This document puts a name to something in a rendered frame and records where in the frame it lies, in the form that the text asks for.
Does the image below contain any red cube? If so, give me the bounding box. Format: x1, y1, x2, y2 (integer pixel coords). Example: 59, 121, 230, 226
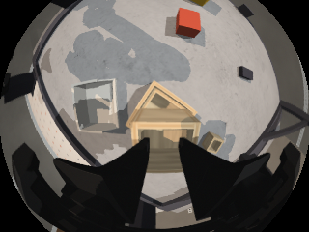
176, 8, 201, 38

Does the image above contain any yellow rectangular block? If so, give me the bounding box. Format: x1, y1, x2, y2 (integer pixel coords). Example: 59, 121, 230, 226
191, 0, 209, 6

